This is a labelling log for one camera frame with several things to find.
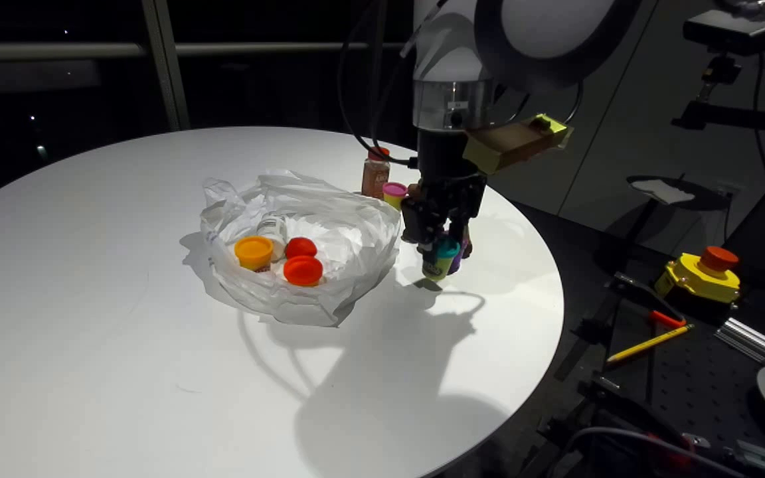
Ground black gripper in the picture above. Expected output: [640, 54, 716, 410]
[401, 131, 488, 263]

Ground teal lid dough tub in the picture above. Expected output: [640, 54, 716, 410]
[420, 238, 464, 284]

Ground red cap spice bottle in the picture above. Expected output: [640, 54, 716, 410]
[360, 146, 393, 203]

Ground clear white plastic bag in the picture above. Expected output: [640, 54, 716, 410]
[195, 167, 403, 331]

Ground red lid dough tub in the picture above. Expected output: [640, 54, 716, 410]
[284, 235, 322, 260]

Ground orange toy fruit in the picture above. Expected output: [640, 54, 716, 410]
[230, 232, 278, 275]

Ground grey flat stand head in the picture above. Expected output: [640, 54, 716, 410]
[627, 174, 735, 214]

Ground yellow pencil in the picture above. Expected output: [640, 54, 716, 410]
[605, 321, 696, 368]

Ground yellow emergency stop button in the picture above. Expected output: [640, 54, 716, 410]
[654, 244, 744, 327]

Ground grey horizontal handrail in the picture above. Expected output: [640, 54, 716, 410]
[0, 41, 417, 65]

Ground yellowish wrist camera box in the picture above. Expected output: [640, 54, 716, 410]
[460, 112, 574, 177]

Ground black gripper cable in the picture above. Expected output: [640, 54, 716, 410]
[336, 0, 423, 171]

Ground red handled tool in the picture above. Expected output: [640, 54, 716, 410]
[646, 308, 691, 332]

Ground grey floor cable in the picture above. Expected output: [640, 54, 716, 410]
[566, 425, 749, 478]

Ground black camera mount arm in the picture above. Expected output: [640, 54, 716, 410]
[672, 52, 765, 138]

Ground light grey window post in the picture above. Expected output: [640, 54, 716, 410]
[138, 0, 192, 131]

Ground silver aluminium rail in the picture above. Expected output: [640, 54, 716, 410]
[721, 317, 765, 362]

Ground black external camera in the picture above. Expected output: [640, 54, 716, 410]
[683, 8, 765, 60]

